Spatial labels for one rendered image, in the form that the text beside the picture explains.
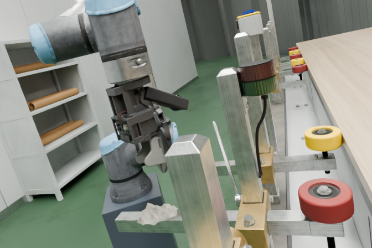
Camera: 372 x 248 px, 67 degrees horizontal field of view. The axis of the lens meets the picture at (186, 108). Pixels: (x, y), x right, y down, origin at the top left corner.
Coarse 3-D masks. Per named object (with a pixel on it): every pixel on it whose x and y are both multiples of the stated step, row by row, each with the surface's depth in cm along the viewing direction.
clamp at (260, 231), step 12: (264, 192) 55; (240, 204) 53; (252, 204) 52; (264, 204) 52; (240, 216) 50; (264, 216) 48; (240, 228) 47; (252, 228) 46; (264, 228) 46; (252, 240) 47; (264, 240) 46
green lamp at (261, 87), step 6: (270, 78) 45; (276, 78) 46; (240, 84) 48; (246, 84) 46; (252, 84) 45; (258, 84) 45; (264, 84) 45; (270, 84) 45; (276, 84) 46; (246, 90) 46; (252, 90) 45; (258, 90) 45; (264, 90) 45; (270, 90) 45
